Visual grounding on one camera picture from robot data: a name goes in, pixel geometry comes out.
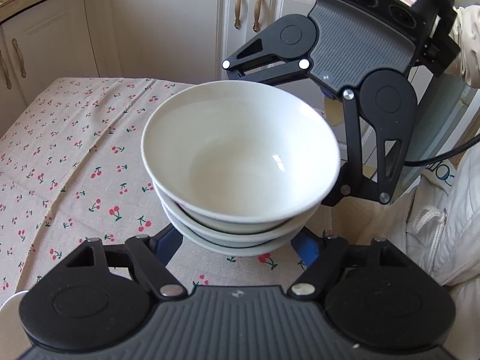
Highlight pink flower white bowl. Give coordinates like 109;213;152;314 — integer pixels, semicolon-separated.
162;203;301;257

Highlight large front fruit-pattern plate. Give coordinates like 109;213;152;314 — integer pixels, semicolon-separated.
0;290;29;322

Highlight white kitchen cabinets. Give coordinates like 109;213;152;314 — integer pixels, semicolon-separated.
1;0;315;128

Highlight right gloved hand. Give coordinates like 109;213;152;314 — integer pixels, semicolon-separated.
444;4;480;89

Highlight cherry print tablecloth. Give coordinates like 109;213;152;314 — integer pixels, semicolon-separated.
0;76;331;304

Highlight white jacket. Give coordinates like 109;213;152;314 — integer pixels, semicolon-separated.
385;146;479;286

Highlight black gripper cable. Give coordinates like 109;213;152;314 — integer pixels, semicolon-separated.
403;128;480;168

